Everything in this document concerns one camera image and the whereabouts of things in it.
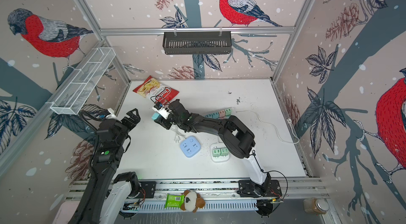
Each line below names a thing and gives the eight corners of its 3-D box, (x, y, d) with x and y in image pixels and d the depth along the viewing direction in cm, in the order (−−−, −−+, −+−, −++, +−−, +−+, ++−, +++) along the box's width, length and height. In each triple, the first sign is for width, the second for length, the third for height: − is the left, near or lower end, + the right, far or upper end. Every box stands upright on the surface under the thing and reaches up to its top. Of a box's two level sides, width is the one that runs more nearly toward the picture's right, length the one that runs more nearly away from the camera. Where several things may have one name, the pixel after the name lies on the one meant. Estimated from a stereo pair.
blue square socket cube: (178, 148, 89) (178, 145, 86) (191, 136, 94) (191, 133, 91) (189, 159, 85) (188, 157, 82) (202, 146, 89) (202, 144, 87)
